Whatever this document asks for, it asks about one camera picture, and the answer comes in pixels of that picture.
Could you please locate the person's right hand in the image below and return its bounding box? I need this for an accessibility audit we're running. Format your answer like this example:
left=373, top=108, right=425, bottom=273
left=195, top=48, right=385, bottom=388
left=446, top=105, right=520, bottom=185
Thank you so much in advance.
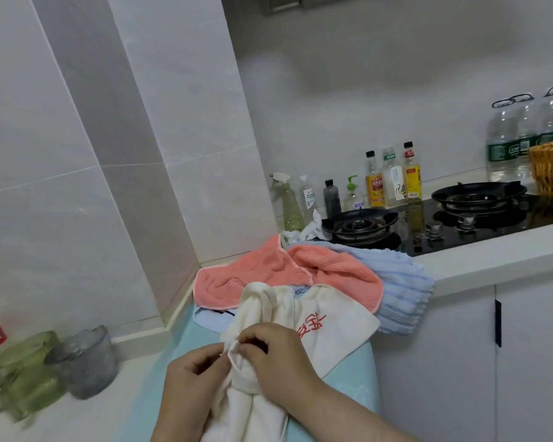
left=236, top=322, right=329, bottom=412

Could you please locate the person's left hand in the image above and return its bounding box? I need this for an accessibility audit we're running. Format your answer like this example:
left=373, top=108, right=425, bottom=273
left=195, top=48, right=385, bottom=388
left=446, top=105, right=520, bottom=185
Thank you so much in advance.
left=163, top=342, right=234, bottom=429

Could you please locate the white towel with red print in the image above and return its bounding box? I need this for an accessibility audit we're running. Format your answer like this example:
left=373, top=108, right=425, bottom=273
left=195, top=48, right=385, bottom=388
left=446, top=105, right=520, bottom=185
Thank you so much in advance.
left=202, top=281, right=381, bottom=442

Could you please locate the person's right forearm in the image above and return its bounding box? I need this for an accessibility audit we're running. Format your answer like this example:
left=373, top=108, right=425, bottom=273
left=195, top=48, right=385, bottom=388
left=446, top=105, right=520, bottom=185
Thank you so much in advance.
left=276, top=384, right=420, bottom=442

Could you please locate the person's left forearm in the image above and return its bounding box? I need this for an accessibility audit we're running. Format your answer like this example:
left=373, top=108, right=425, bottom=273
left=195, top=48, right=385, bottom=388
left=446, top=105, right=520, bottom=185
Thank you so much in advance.
left=150, top=402, right=213, bottom=442

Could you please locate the pale blue cloth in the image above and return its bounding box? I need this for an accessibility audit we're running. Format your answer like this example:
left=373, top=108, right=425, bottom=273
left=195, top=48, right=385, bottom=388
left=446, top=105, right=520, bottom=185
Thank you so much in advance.
left=194, top=304, right=237, bottom=334

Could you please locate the pink towel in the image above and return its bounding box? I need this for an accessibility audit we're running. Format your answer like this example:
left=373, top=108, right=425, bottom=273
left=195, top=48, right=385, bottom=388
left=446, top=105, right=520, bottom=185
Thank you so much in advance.
left=192, top=234, right=384, bottom=314

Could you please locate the grey glass measuring cup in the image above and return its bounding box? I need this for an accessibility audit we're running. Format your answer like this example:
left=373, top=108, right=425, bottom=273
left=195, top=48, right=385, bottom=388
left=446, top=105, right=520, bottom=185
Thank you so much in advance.
left=44, top=325, right=120, bottom=401

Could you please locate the crumpled white rag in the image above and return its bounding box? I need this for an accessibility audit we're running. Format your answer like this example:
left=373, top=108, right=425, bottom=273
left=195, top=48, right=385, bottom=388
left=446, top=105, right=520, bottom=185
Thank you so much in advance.
left=282, top=209, right=333, bottom=247

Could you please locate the green spray bottle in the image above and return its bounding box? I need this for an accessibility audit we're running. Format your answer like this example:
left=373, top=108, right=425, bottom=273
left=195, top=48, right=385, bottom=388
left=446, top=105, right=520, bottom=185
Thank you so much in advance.
left=270, top=172, right=306, bottom=233

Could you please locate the light blue ribbed towel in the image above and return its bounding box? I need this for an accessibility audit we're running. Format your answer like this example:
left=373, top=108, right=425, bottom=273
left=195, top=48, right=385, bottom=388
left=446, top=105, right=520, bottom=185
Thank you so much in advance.
left=286, top=241, right=436, bottom=336

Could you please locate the small clear bottle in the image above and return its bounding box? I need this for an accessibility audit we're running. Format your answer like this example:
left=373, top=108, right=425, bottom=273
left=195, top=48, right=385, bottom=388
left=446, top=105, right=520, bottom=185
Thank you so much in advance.
left=299, top=175, right=317, bottom=211

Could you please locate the small black burner grate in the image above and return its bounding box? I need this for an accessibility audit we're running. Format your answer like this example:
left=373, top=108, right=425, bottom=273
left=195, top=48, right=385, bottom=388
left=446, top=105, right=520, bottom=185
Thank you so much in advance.
left=321, top=209, right=400, bottom=247

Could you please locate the dark grey bottle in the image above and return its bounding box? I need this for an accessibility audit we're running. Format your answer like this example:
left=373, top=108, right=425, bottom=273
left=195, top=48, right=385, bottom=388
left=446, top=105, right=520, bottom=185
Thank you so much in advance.
left=323, top=179, right=343, bottom=219

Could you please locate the white cabinet door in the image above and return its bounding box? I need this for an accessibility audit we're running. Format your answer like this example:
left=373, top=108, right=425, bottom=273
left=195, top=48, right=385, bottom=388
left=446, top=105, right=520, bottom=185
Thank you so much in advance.
left=494, top=270, right=553, bottom=442
left=372, top=284, right=498, bottom=442

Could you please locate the green pump soap dispenser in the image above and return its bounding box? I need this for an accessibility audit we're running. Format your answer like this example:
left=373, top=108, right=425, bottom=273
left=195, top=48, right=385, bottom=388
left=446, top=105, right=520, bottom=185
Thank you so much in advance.
left=343, top=175, right=366, bottom=212

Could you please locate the green glass jar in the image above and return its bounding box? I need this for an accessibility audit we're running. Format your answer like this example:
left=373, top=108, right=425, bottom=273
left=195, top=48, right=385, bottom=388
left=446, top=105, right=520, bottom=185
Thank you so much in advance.
left=0, top=331, right=69, bottom=422

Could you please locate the yellow label sauce bottle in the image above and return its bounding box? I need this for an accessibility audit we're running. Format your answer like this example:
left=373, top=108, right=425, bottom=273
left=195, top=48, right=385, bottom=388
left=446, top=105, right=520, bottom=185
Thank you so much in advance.
left=364, top=151, right=387, bottom=209

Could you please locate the black glass gas stove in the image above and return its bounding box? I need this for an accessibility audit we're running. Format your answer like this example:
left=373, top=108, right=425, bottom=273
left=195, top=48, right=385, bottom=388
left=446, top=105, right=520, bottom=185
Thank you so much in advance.
left=320, top=181, right=553, bottom=258

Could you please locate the white label bottle green cap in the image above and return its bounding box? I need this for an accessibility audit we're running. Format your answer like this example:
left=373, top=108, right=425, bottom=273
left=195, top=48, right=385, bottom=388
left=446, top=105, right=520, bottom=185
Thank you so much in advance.
left=381, top=147, right=406, bottom=208

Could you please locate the yellow oil bottle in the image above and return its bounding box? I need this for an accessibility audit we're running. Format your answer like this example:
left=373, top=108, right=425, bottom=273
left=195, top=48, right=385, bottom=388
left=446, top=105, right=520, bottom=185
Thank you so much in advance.
left=403, top=142, right=423, bottom=202

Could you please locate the large black burner grate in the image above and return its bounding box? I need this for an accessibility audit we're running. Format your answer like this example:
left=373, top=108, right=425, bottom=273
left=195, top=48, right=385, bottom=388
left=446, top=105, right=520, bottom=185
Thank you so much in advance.
left=430, top=181, right=529, bottom=215

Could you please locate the range hood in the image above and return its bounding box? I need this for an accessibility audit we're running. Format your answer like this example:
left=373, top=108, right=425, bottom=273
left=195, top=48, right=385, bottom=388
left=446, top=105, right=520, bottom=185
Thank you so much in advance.
left=262, top=0, right=367, bottom=17

